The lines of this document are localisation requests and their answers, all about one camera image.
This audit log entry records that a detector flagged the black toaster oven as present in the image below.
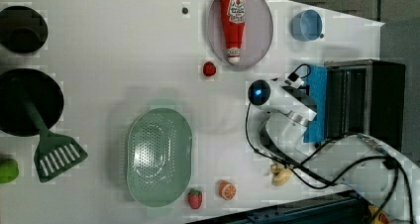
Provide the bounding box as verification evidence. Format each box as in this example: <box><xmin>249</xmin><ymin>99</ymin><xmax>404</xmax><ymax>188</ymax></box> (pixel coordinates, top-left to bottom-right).
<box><xmin>303</xmin><ymin>59</ymin><xmax>405</xmax><ymax>151</ymax></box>

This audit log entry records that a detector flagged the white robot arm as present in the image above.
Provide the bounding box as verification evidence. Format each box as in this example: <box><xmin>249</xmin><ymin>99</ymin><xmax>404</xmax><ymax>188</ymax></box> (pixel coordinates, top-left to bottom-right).
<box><xmin>247</xmin><ymin>79</ymin><xmax>420</xmax><ymax>224</ymax></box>

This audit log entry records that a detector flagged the small red strawberry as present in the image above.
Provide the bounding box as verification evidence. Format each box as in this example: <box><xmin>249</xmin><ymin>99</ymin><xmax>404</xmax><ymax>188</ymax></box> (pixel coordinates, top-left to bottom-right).
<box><xmin>203</xmin><ymin>61</ymin><xmax>217</xmax><ymax>77</ymax></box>

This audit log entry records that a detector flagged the green perforated colander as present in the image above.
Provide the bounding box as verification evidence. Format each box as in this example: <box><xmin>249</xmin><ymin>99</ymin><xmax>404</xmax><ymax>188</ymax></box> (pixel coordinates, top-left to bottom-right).
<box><xmin>126</xmin><ymin>108</ymin><xmax>192</xmax><ymax>207</ymax></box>

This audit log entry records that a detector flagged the grey round plate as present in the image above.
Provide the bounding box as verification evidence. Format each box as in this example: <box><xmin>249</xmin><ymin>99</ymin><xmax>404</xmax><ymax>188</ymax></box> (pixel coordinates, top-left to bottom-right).
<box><xmin>207</xmin><ymin>0</ymin><xmax>273</xmax><ymax>67</ymax></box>

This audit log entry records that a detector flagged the orange slice toy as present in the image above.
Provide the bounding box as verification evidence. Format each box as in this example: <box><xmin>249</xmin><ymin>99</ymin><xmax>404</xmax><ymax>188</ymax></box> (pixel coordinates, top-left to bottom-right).
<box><xmin>219</xmin><ymin>180</ymin><xmax>237</xmax><ymax>200</ymax></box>

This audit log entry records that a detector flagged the large red strawberry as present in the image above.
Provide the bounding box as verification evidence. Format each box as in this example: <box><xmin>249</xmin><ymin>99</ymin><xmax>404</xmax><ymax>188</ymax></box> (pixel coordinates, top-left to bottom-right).
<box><xmin>187</xmin><ymin>188</ymin><xmax>202</xmax><ymax>209</ymax></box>

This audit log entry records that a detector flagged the peeled banana toy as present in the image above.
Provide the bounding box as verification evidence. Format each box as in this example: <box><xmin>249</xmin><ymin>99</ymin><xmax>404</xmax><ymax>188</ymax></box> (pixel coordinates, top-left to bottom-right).
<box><xmin>270</xmin><ymin>164</ymin><xmax>292</xmax><ymax>186</ymax></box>

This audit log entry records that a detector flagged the red ketchup bottle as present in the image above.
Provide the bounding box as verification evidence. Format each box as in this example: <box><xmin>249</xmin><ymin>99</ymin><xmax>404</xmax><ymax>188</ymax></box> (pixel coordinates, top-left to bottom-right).
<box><xmin>220</xmin><ymin>0</ymin><xmax>246</xmax><ymax>64</ymax></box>

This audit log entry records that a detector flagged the blue bowl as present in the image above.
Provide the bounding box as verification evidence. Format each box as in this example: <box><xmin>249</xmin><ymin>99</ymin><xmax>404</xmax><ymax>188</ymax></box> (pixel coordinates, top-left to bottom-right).
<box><xmin>290</xmin><ymin>10</ymin><xmax>323</xmax><ymax>42</ymax></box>

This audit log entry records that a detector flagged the green slotted spatula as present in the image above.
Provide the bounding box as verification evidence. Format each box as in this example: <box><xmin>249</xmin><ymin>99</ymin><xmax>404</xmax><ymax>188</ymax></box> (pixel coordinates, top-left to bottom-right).
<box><xmin>21</xmin><ymin>91</ymin><xmax>88</xmax><ymax>183</ymax></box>

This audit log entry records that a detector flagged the large black pan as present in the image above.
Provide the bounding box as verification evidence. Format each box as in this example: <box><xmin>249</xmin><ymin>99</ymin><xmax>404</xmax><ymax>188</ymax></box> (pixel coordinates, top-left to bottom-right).
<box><xmin>0</xmin><ymin>68</ymin><xmax>64</xmax><ymax>137</ymax></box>

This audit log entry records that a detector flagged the dark blue crate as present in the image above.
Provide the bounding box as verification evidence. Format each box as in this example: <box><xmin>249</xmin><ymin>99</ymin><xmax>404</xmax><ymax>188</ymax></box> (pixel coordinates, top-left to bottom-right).
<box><xmin>189</xmin><ymin>191</ymin><xmax>370</xmax><ymax>224</ymax></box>

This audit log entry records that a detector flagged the small black pot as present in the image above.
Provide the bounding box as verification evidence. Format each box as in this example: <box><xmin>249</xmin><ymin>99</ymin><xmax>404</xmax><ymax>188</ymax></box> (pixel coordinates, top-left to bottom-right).
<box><xmin>0</xmin><ymin>6</ymin><xmax>49</xmax><ymax>54</ymax></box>

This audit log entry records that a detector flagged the green pepper toy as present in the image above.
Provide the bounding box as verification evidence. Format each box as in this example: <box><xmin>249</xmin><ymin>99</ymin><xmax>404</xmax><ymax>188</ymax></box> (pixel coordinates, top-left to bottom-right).
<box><xmin>0</xmin><ymin>159</ymin><xmax>19</xmax><ymax>184</ymax></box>

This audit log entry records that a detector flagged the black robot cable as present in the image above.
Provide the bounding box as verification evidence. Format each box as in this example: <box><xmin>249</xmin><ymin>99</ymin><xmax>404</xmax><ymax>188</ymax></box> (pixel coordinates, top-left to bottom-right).
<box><xmin>245</xmin><ymin>63</ymin><xmax>415</xmax><ymax>224</ymax></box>

